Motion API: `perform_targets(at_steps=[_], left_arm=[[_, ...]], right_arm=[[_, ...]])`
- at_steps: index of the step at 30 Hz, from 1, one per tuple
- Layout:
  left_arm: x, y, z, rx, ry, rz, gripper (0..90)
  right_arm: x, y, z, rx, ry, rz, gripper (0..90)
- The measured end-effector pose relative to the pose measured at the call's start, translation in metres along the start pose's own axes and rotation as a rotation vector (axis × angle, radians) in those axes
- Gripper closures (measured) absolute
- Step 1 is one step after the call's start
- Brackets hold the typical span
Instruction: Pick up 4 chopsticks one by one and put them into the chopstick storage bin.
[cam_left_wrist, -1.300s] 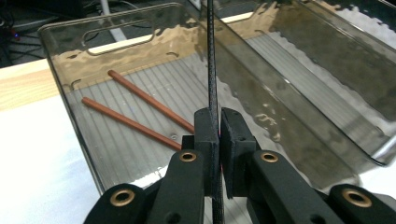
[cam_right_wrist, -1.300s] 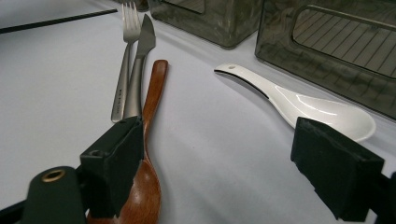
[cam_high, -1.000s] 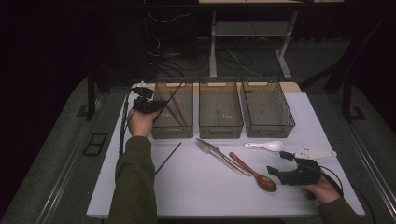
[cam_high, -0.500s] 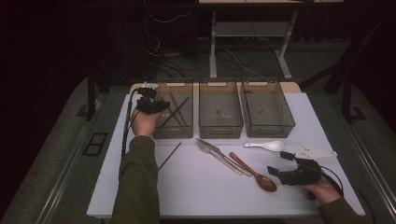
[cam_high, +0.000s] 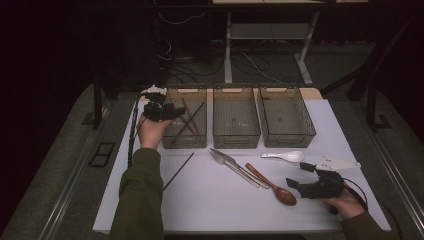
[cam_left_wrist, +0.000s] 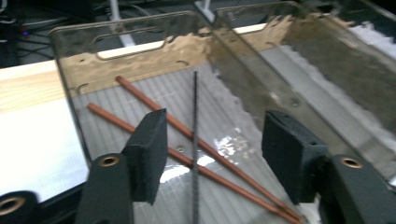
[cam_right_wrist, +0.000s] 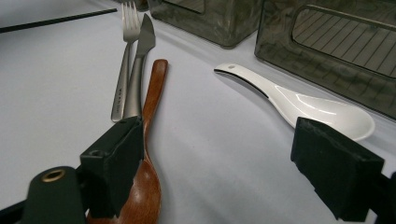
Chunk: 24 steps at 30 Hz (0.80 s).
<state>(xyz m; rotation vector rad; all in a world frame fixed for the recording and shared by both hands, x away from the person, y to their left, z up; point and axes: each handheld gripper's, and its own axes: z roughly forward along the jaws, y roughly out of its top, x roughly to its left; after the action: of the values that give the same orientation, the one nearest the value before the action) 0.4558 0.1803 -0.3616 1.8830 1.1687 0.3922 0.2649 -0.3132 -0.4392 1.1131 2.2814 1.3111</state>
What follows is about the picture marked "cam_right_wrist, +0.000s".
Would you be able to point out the white ceramic spoon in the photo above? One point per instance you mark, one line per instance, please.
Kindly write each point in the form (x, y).
(311, 109)

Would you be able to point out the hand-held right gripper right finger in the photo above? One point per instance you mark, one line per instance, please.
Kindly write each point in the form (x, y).
(339, 168)

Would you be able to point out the grey transparent plastic bin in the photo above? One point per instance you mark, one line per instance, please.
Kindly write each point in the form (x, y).
(224, 28)
(327, 71)

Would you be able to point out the black chopstick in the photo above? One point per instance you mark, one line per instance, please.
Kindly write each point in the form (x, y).
(56, 20)

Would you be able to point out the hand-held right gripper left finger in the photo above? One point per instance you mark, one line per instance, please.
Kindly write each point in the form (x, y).
(112, 165)

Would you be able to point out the metal knife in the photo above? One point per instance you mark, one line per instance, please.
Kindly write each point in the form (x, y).
(135, 87)

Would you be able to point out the metal fork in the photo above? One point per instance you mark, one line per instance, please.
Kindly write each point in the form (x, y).
(130, 28)

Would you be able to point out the brown wooden spoon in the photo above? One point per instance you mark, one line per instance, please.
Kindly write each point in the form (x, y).
(155, 90)

